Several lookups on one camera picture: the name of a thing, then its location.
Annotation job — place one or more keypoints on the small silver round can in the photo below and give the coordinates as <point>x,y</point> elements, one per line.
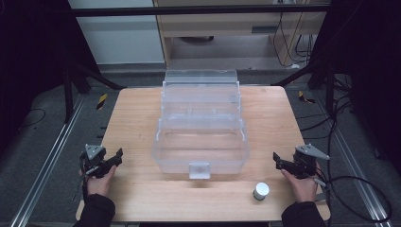
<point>261,190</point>

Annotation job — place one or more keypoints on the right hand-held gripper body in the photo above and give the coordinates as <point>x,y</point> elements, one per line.
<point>305,162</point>

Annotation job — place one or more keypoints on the person's left hand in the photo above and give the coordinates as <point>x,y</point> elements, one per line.
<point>100,184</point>

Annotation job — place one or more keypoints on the light wooden cabinet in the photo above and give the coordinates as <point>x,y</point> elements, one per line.
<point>239,31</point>

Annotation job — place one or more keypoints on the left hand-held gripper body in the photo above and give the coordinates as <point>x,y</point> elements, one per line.
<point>93,157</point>

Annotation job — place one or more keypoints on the person's right hand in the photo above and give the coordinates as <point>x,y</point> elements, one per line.
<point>302,187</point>

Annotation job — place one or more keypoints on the clear plastic storage box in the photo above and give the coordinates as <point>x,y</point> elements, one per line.
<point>200,138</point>

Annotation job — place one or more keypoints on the black horizontal bar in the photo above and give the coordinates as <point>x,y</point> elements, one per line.
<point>195,11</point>

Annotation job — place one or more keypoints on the black metal stand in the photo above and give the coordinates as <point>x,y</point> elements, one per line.
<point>71,91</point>
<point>327,85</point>

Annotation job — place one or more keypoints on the yellow black striped tape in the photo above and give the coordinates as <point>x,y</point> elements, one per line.
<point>305,97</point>
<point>101,101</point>

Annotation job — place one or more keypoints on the aluminium floor rail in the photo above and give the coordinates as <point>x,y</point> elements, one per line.
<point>47,160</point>
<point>356,164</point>

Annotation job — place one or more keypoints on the white cabinet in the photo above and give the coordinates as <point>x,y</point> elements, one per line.
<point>119,38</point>

